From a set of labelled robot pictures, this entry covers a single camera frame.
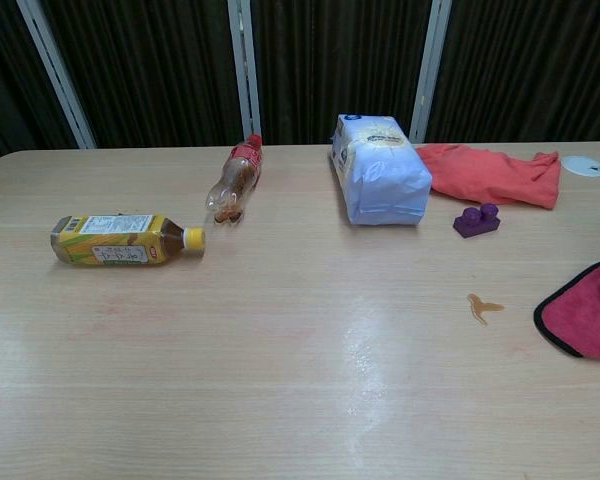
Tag pink cloth with black edge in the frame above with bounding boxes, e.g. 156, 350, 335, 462
533, 259, 600, 361

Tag orange red cloth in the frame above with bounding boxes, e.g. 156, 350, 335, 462
415, 143, 562, 210

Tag red label cola bottle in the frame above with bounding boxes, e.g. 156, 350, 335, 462
204, 133, 265, 217

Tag light blue paper bag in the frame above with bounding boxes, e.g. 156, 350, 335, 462
328, 113, 434, 227

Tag purple toy brick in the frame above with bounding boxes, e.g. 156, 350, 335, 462
453, 202, 501, 239

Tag yellow label tea bottle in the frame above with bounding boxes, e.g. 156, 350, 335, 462
49, 213, 206, 268

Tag grey metal partition post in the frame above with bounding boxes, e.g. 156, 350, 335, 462
17, 0, 97, 150
409, 0, 454, 145
228, 0, 263, 147

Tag white round cable grommet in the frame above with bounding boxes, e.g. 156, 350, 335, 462
562, 155, 600, 178

